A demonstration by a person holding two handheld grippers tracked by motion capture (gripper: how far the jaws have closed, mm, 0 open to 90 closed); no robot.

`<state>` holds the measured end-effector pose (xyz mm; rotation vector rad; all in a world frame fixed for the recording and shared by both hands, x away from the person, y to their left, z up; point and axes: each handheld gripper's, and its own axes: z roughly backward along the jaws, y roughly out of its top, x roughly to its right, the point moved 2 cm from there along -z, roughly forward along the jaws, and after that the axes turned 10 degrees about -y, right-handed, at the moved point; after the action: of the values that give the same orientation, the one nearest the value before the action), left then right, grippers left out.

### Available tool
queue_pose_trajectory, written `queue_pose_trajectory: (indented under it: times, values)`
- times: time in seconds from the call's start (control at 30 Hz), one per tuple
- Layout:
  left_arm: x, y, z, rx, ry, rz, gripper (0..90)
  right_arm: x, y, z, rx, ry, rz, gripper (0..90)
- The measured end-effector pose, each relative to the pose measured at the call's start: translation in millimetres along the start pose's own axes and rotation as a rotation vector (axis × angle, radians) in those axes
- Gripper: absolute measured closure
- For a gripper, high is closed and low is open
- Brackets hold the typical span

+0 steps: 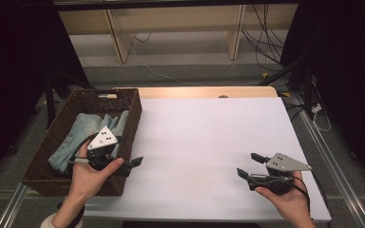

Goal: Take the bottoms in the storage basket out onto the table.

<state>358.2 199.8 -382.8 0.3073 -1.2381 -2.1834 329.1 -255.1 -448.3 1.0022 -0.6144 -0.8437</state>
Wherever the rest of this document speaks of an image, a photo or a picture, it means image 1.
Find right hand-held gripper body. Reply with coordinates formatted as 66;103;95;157
248;152;313;196

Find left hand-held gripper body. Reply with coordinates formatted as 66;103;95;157
86;125;120;172

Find light blue denim shorts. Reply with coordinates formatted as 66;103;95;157
47;109;131;175

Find brown wicker basket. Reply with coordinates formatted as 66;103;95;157
21;87;144;198

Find person's right hand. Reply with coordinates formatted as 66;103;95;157
255;170;313;222

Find person's left hand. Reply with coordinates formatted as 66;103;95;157
67;134;125;203

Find white table sheet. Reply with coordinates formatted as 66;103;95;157
83;96;333;222

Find black metal stand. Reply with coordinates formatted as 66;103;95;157
41;69;93;128
259;56;316;122

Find black curtain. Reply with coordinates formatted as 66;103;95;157
279;0;365;198
0;0;91;188

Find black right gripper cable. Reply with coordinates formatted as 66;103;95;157
293;175;314;221

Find silver metal rail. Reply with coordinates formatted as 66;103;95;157
0;182;30;228
293;92;365;228

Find white plug with cable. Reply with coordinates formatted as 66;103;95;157
311;103;333;133

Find white floor cable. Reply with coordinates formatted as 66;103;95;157
120;29;205;87

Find short black cable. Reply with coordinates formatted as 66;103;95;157
133;31;152;44

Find bundle of black cables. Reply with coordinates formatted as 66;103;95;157
240;3;287;73

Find light wooden furniture frame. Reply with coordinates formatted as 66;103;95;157
58;0;298;65

